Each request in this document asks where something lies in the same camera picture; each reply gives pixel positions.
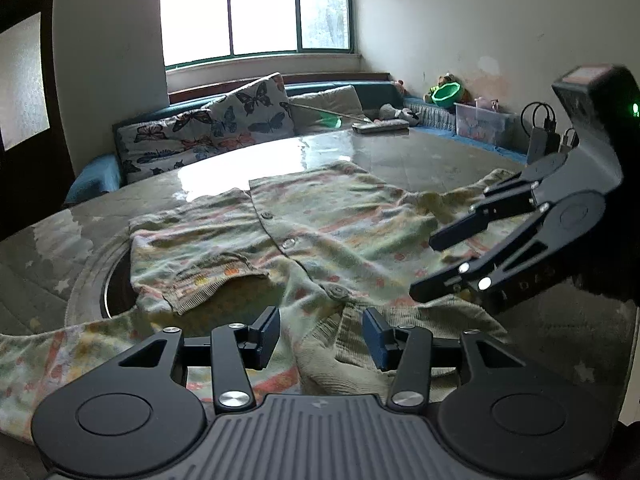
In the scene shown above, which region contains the green fly swatter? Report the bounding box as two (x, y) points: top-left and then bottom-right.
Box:
(291, 101), (372, 129)

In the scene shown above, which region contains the butterfly print cushion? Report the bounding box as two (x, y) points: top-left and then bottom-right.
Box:
(206, 72), (297, 154)
(116, 109), (227, 184)

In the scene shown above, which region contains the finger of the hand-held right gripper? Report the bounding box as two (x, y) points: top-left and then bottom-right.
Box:
(430, 152), (569, 252)
(409, 202), (563, 315)

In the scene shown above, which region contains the black charging cable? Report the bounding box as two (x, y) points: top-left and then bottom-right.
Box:
(520, 102), (557, 132)

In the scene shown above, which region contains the round black induction cooker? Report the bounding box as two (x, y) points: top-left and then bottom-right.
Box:
(102, 254), (140, 322)

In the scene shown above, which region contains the clear plastic storage box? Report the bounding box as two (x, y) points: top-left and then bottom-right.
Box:
(453, 99), (519, 147)

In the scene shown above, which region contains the grey remote control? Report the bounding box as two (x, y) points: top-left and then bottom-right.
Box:
(351, 119), (411, 135)

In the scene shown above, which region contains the grey white plush toy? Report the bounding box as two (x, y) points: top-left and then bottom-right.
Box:
(378, 103), (422, 126)

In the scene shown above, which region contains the teal sofa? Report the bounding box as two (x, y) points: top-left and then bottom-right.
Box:
(64, 72), (532, 207)

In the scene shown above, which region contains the green floral knit cardigan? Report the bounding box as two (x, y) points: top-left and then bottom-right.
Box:
(0, 162), (527, 442)

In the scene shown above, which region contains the dark wooden glass door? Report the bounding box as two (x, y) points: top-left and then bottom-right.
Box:
(0, 0), (77, 242)

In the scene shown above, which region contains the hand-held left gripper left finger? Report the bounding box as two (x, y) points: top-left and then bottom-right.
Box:
(117, 306), (281, 415)

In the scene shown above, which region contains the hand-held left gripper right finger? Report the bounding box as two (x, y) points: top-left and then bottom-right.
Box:
(362, 307), (528, 415)

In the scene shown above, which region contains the grey power bank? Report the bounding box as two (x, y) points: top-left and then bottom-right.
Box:
(527, 126), (559, 164)

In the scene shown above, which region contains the white cushion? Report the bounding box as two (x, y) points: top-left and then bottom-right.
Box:
(289, 85), (363, 133)

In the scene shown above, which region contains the brown plush toy green bowl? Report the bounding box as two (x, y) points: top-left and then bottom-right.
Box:
(424, 74), (472, 109)

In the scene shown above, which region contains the green framed window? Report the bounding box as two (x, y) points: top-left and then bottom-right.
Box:
(160, 0), (354, 69)

